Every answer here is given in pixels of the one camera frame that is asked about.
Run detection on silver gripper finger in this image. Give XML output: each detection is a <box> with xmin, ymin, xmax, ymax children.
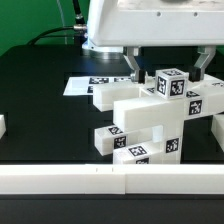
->
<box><xmin>189</xmin><ymin>45</ymin><xmax>216</xmax><ymax>82</ymax></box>
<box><xmin>123</xmin><ymin>47</ymin><xmax>146</xmax><ymax>84</ymax></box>

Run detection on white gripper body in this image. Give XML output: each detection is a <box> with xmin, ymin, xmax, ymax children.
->
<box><xmin>88</xmin><ymin>0</ymin><xmax>224</xmax><ymax>47</ymax></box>

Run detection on white chair seat part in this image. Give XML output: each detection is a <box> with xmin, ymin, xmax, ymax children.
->
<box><xmin>139</xmin><ymin>73</ymin><xmax>224</xmax><ymax>164</ymax></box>

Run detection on white tagged cube block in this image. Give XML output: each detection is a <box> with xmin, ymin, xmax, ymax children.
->
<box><xmin>155</xmin><ymin>68</ymin><xmax>189</xmax><ymax>100</ymax></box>

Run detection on white chair back frame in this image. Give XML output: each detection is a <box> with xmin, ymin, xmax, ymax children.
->
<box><xmin>93</xmin><ymin>75</ymin><xmax>224</xmax><ymax>132</ymax></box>

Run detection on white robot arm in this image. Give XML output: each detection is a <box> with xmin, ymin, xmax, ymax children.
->
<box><xmin>87</xmin><ymin>0</ymin><xmax>224</xmax><ymax>83</ymax></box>

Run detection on white part at right edge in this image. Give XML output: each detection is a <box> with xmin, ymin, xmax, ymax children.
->
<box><xmin>211</xmin><ymin>114</ymin><xmax>224</xmax><ymax>152</ymax></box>

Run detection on white part at edge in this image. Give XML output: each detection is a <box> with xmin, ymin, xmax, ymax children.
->
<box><xmin>211</xmin><ymin>114</ymin><xmax>224</xmax><ymax>152</ymax></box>
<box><xmin>0</xmin><ymin>115</ymin><xmax>6</xmax><ymax>139</ymax></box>

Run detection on white sheet with four tags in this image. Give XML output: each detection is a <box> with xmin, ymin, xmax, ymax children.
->
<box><xmin>63</xmin><ymin>76</ymin><xmax>129</xmax><ymax>96</ymax></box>

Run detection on white part at left edge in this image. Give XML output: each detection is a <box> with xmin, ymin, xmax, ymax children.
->
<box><xmin>0</xmin><ymin>115</ymin><xmax>6</xmax><ymax>139</ymax></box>

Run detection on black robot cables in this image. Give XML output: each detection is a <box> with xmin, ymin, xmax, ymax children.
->
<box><xmin>26</xmin><ymin>0</ymin><xmax>88</xmax><ymax>47</ymax></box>

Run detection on white front rail fixture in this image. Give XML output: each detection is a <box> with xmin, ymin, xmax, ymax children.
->
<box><xmin>0</xmin><ymin>164</ymin><xmax>224</xmax><ymax>195</ymax></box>

